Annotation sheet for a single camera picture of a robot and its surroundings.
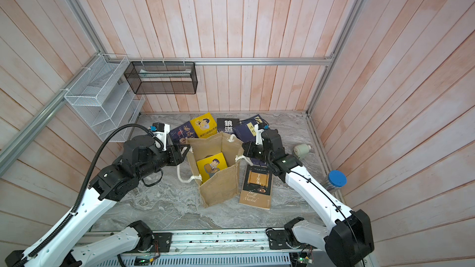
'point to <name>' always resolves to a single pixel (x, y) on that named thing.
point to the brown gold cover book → (256, 186)
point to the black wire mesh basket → (162, 77)
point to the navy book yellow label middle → (245, 130)
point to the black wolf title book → (226, 125)
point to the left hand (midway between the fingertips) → (185, 150)
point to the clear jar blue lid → (336, 180)
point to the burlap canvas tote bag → (226, 184)
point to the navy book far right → (258, 118)
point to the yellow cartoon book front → (209, 165)
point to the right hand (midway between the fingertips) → (242, 143)
